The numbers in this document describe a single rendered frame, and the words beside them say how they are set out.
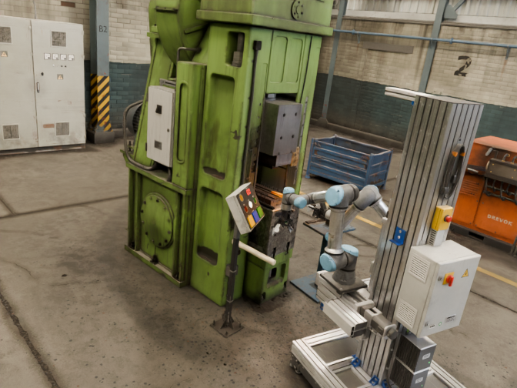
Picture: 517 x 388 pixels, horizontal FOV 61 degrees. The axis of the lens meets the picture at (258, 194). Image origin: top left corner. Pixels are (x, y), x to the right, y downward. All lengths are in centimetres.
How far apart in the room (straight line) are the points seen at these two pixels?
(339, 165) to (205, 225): 392
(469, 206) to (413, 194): 400
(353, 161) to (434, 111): 481
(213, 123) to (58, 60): 482
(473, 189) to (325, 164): 240
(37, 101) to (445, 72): 836
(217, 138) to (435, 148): 177
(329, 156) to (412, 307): 506
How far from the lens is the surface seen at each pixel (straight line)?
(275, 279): 408
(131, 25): 926
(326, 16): 387
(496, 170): 622
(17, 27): 785
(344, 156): 730
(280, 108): 337
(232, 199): 299
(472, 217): 658
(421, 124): 254
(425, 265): 253
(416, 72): 1132
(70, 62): 812
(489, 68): 1068
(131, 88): 936
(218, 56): 346
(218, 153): 356
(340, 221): 264
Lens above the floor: 223
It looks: 20 degrees down
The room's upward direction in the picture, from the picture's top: 7 degrees clockwise
